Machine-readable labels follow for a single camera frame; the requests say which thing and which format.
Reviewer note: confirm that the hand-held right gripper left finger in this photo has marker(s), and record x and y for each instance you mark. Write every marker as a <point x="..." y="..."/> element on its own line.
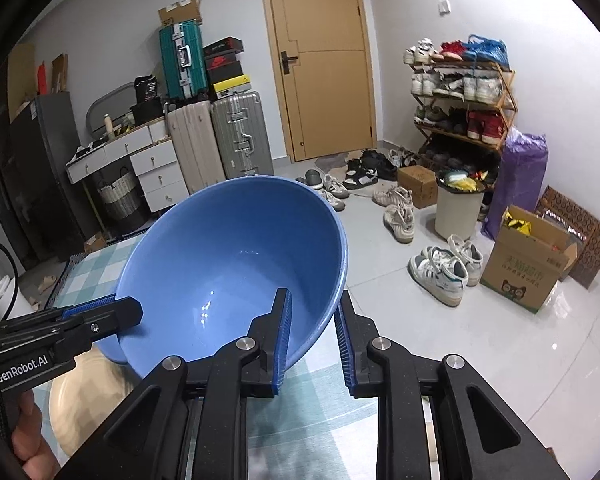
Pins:
<point x="282" y="345"/>

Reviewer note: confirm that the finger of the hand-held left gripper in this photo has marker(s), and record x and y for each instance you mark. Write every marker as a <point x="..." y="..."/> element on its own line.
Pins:
<point x="115" y="312"/>

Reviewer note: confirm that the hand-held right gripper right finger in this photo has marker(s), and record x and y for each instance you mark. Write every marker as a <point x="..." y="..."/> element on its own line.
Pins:
<point x="344" y="355"/>

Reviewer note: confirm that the cream plate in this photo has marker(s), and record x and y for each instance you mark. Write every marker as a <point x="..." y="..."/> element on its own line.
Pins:
<point x="90" y="400"/>

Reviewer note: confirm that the blue bowl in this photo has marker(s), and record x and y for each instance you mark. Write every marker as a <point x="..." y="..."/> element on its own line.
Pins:
<point x="230" y="260"/>

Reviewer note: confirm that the person's left hand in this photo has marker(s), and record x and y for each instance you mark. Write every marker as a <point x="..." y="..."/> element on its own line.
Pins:
<point x="32" y="440"/>

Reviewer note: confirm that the low labelled cardboard box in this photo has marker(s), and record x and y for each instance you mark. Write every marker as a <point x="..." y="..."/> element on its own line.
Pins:
<point x="95" y="244"/>

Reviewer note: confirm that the teal checked tablecloth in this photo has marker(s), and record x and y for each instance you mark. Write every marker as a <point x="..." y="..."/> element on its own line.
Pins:
<point x="310" y="420"/>

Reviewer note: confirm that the woven laundry basket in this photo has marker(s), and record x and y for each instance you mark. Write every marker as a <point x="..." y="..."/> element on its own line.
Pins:
<point x="120" y="197"/>

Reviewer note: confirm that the scattered assorted shoes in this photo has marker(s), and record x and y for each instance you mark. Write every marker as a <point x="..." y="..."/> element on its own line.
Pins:
<point x="437" y="272"/>

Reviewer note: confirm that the dark grey refrigerator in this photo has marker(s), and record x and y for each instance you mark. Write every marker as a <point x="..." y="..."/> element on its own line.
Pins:
<point x="50" y="170"/>

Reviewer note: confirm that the white dresser with drawers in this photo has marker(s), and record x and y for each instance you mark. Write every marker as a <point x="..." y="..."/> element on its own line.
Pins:
<point x="145" y="157"/>

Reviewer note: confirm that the cream trash bin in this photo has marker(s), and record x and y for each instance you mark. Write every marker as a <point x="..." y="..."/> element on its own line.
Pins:
<point x="457" y="215"/>

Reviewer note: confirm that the cream suitcase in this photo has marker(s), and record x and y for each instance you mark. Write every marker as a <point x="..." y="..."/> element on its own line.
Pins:
<point x="195" y="150"/>

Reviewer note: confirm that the small brown cardboard box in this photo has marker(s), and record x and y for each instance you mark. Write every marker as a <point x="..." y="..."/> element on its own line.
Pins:
<point x="417" y="187"/>

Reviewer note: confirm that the white bottle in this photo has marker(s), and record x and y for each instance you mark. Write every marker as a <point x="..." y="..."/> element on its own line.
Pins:
<point x="109" y="126"/>

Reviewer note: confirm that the grey door mat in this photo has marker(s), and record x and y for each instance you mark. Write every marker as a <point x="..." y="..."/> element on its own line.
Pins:
<point x="335" y="162"/>

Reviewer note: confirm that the cat print cardboard box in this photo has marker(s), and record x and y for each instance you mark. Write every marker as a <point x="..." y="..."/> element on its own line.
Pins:
<point x="520" y="270"/>

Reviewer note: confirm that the black storage box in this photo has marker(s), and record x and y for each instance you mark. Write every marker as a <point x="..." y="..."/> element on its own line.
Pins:
<point x="146" y="114"/>

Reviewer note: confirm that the oval mirror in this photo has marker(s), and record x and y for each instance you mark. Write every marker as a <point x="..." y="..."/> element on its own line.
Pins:
<point x="97" y="105"/>

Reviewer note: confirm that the silver suitcase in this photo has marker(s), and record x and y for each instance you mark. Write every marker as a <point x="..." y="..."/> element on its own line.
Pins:
<point x="242" y="135"/>

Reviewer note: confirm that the black printed bag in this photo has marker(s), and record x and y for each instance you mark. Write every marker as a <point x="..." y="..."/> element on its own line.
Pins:
<point x="146" y="90"/>

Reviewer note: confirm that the purple bag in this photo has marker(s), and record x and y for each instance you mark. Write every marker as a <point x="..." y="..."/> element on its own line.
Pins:
<point x="520" y="185"/>

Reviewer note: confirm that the small red box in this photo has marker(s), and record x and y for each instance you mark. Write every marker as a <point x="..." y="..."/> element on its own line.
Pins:
<point x="41" y="77"/>

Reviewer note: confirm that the small open cardboard box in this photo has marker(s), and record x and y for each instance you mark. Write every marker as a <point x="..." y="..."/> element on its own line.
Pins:
<point x="59" y="72"/>

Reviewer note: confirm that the large flat cardboard sheet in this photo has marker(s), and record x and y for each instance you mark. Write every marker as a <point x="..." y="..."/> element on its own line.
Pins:
<point x="21" y="80"/>

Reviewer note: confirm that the yellow black shoe box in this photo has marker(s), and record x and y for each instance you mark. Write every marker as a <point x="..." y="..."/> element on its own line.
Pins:
<point x="232" y="87"/>

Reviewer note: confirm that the teal suitcase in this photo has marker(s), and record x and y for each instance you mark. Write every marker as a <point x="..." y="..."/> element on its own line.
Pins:
<point x="182" y="60"/>

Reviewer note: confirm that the brown patterned flat box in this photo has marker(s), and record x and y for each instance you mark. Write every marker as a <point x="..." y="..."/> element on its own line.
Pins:
<point x="592" y="240"/>

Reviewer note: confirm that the red logo shoe box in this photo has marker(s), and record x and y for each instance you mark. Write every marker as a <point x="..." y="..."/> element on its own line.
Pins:
<point x="224" y="61"/>

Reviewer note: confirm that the wooden door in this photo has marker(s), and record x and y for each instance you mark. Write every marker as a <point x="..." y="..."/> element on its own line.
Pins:
<point x="320" y="70"/>

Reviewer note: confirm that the shelved sneakers collection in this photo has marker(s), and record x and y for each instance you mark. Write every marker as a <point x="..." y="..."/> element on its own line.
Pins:
<point x="480" y="87"/>

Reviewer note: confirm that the wooden shoe rack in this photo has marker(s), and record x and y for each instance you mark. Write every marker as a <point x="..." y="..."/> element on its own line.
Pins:
<point x="513" y="85"/>

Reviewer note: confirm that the white wall switch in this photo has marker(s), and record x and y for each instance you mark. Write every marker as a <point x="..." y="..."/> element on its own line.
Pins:
<point x="445" y="6"/>

